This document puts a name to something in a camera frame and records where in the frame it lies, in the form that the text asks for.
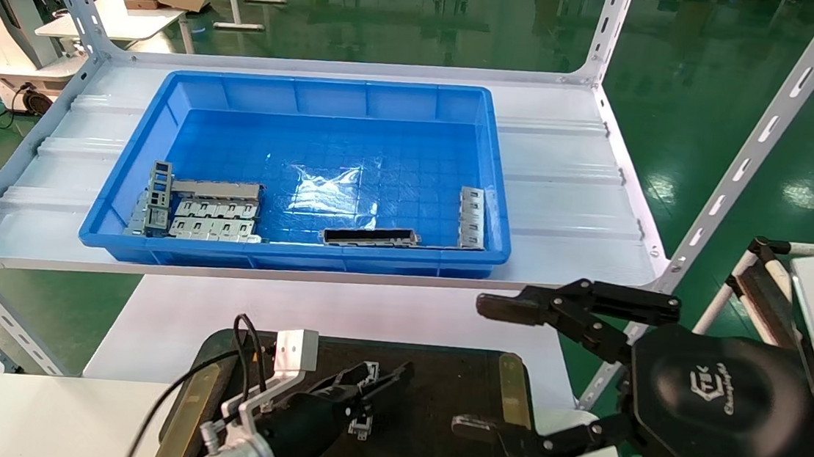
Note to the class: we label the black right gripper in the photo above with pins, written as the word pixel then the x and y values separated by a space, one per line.
pixel 716 403

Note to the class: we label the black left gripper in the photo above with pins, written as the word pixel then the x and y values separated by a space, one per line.
pixel 308 430

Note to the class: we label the small silver metal bracket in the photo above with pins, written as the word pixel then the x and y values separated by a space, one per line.
pixel 360 427

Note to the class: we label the black container tray gold rim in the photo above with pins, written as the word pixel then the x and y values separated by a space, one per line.
pixel 435 408

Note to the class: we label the long black metal part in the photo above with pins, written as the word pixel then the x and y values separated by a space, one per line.
pixel 369 237

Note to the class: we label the long gray metal part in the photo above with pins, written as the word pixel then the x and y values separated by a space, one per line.
pixel 219 188

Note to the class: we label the small silver metal part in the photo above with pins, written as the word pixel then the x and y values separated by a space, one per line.
pixel 136 223

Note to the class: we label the white metal shelf rack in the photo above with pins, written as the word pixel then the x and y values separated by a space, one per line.
pixel 564 198

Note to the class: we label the clear plastic film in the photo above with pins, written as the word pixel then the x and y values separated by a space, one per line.
pixel 329 192

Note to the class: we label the silver perforated metal plate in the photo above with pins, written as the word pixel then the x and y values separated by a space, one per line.
pixel 214 228
pixel 217 209

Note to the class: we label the blue plastic bin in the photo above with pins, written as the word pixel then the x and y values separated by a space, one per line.
pixel 328 118

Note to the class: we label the white background table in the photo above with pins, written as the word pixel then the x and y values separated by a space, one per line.
pixel 115 23

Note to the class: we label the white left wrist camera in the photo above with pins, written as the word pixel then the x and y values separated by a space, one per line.
pixel 295 351

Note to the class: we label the silver perforated metal bracket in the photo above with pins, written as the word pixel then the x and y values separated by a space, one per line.
pixel 472 219

